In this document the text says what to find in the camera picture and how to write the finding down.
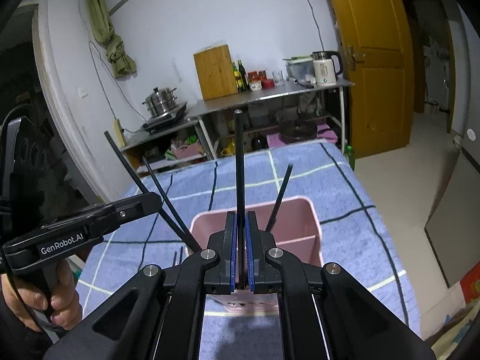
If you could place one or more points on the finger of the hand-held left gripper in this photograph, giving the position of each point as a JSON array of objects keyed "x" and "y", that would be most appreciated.
[
  {"x": 142, "y": 202},
  {"x": 93, "y": 217}
]

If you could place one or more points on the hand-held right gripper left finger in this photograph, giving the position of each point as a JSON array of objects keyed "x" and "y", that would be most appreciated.
[{"x": 233, "y": 255}]

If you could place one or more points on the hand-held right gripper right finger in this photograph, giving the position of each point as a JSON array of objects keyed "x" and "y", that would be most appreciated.
[{"x": 250, "y": 255}]

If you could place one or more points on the silver metal chopstick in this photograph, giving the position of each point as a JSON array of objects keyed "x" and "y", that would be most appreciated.
[{"x": 181, "y": 257}]

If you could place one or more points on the pink plastic utensil basket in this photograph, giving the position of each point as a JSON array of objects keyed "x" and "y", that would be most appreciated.
[{"x": 300, "y": 228}]

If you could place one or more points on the person's left hand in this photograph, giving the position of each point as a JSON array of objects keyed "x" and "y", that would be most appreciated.
[{"x": 65, "y": 300}]

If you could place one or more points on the small pink storage basket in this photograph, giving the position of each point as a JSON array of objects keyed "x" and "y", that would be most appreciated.
[{"x": 185, "y": 153}]

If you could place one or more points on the beige power strip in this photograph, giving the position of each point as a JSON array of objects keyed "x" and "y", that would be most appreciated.
[{"x": 119, "y": 133}]

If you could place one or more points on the low steel stove table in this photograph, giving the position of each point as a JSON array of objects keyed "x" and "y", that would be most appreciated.
[{"x": 176, "y": 129}]

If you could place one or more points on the blue checked blanket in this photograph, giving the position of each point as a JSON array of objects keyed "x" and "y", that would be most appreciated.
[{"x": 337, "y": 251}]

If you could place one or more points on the black induction cooker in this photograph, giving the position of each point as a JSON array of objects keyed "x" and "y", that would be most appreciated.
[{"x": 165, "y": 118}]

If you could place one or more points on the steel steamer pot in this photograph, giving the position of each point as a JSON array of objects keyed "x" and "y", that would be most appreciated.
[{"x": 159, "y": 101}]

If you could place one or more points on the black cooking pot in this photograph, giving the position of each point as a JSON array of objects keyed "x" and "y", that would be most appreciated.
[{"x": 298, "y": 133}]

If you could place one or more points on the green plastic bottle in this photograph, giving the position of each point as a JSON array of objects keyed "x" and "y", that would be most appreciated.
[{"x": 350, "y": 157}]

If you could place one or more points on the pink storage box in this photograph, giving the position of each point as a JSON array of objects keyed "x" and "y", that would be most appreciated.
[{"x": 328, "y": 133}]

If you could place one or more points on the wooden cutting board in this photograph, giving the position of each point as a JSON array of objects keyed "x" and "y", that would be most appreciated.
[{"x": 215, "y": 73}]

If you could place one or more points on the dark glass sauce bottle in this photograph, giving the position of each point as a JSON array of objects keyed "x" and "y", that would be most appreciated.
[
  {"x": 235, "y": 80},
  {"x": 242, "y": 78}
]

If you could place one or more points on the steel counter table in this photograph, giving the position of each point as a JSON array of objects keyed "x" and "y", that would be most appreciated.
[{"x": 262, "y": 95}]

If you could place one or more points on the green hanging cloth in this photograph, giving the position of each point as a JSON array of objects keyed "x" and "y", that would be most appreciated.
[{"x": 112, "y": 45}]

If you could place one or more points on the white jar with red lid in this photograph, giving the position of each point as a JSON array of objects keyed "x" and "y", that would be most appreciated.
[{"x": 256, "y": 84}]

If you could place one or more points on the red tin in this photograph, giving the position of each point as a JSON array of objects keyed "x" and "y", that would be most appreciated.
[{"x": 267, "y": 83}]

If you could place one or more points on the clear glass cup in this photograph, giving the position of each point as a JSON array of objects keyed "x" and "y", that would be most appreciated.
[{"x": 278, "y": 78}]

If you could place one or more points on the grey plastic bin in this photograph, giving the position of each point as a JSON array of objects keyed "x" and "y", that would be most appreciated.
[{"x": 300, "y": 69}]

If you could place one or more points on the white electric kettle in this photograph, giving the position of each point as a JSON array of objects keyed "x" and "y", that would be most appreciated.
[{"x": 324, "y": 69}]

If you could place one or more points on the yellow wooden door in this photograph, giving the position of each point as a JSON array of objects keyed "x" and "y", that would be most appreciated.
[{"x": 375, "y": 45}]

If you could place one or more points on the white wall switch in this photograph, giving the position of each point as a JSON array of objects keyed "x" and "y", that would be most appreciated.
[{"x": 81, "y": 92}]

